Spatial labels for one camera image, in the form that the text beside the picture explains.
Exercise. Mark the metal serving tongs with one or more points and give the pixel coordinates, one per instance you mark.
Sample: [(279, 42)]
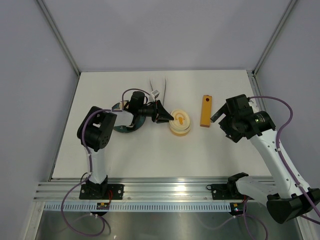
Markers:
[(164, 88)]

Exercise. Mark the yellow rectangular cutlery case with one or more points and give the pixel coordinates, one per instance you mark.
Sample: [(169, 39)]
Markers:
[(206, 108)]

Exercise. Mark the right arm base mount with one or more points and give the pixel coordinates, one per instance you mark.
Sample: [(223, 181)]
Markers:
[(225, 191)]

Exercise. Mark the cream round lid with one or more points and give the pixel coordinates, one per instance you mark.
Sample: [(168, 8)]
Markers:
[(181, 119)]

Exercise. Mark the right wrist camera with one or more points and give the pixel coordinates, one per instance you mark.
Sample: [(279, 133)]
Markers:
[(238, 105)]

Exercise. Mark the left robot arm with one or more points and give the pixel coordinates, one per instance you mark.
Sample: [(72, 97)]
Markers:
[(96, 129)]

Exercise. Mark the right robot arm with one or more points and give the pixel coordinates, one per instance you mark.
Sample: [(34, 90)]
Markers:
[(292, 196)]

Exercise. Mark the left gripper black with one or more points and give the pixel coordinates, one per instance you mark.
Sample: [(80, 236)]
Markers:
[(162, 115)]

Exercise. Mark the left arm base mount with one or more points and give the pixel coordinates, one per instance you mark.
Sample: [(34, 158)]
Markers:
[(102, 191)]

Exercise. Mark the yellow round lunch box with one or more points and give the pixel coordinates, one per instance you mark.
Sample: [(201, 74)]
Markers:
[(179, 132)]

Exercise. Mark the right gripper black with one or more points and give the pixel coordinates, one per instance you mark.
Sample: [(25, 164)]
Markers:
[(232, 134)]

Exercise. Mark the white slotted cable duct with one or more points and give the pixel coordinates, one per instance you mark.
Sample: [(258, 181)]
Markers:
[(148, 207)]

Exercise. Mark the blue ceramic plate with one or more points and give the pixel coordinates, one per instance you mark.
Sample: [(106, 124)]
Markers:
[(138, 122)]

